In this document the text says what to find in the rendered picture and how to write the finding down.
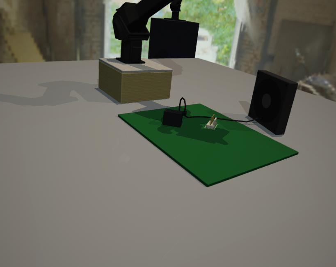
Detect green circuit board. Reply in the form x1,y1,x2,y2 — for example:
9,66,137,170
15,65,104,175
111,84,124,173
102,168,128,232
118,104,299,187

